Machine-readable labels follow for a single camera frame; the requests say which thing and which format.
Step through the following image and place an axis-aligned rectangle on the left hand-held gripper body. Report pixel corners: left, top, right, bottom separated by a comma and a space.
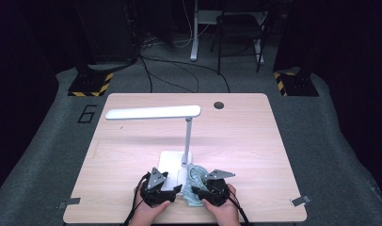
139, 167, 178, 207

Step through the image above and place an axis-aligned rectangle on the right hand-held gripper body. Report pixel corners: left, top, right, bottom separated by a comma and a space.
199, 169, 236, 207

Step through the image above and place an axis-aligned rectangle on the light green fluffy cloth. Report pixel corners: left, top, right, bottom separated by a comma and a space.
183, 163, 212, 207

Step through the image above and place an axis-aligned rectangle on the white desk lamp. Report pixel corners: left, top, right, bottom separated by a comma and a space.
104, 105, 202, 196

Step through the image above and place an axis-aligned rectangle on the person's left hand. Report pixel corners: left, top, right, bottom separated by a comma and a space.
128, 187, 172, 226

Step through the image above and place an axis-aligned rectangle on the person's right hand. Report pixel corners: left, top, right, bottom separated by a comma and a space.
201, 183, 242, 226

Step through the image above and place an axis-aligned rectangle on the grey tape strip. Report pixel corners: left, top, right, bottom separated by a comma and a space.
291, 195, 311, 207
56, 197, 82, 209

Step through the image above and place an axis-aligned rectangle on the black tape floor marking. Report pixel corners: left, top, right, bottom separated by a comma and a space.
77, 105, 98, 124

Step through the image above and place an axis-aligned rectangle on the black yellow striped stand base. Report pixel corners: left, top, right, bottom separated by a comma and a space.
273, 69, 320, 97
67, 71, 114, 98

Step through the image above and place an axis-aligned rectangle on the dark cabinet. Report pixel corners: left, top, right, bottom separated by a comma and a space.
72, 0, 140, 62

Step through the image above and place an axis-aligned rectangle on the black folding chair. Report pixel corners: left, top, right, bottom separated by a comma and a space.
210, 12, 272, 75

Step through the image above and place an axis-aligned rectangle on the dark curtain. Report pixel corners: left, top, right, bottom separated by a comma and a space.
0, 0, 87, 199
273, 0, 382, 202

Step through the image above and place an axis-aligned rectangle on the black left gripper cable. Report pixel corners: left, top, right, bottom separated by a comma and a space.
122, 172, 151, 226

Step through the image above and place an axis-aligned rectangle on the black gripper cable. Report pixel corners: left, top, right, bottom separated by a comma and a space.
122, 172, 151, 226
226, 187, 251, 226

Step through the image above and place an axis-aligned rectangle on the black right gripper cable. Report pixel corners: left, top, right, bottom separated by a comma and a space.
226, 187, 251, 226

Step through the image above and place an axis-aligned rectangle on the thin black floor cable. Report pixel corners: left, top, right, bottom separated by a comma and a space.
138, 56, 154, 94
141, 55, 231, 94

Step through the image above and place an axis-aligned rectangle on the white floor cable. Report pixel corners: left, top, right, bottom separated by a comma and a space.
171, 0, 212, 49

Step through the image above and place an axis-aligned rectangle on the white desk frame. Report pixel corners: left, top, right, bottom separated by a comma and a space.
189, 0, 268, 65

